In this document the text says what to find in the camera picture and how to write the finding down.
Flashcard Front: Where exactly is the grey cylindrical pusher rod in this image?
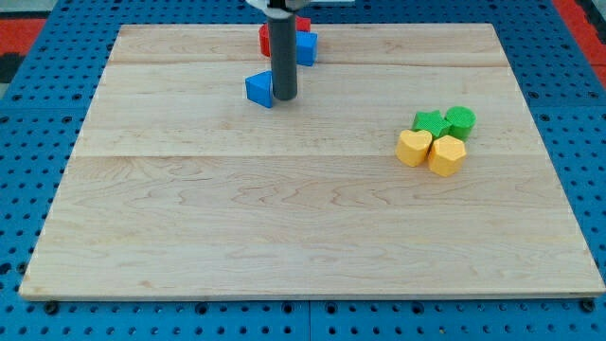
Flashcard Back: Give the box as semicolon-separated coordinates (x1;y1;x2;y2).
267;10;297;100

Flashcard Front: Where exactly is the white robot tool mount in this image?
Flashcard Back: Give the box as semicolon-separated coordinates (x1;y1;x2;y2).
245;0;355;11

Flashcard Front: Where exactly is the blue triangle block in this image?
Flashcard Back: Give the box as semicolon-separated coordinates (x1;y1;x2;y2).
244;71;273;108

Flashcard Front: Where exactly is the red block right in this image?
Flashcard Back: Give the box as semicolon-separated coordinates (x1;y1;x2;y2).
295;16;312;32

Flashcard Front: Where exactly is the red block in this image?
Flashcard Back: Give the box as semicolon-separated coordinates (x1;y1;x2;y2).
295;16;312;32
258;24;271;57

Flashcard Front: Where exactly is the red block left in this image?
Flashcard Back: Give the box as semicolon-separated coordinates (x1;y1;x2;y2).
258;24;271;57

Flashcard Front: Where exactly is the blue cube block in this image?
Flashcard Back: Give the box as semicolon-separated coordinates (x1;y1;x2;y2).
296;31;318;66

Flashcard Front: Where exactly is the green star block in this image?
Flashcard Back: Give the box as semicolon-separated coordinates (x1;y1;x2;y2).
412;110;452;139

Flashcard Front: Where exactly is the yellow heart block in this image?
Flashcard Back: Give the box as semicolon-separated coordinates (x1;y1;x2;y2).
395;130;433;167

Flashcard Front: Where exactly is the light wooden board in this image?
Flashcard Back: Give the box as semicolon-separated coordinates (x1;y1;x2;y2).
20;24;605;301

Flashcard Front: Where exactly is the green cylinder block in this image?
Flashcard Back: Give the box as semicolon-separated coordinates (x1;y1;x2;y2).
445;106;476;141

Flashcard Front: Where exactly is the yellow hexagon block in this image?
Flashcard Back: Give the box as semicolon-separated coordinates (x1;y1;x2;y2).
427;135;467;177

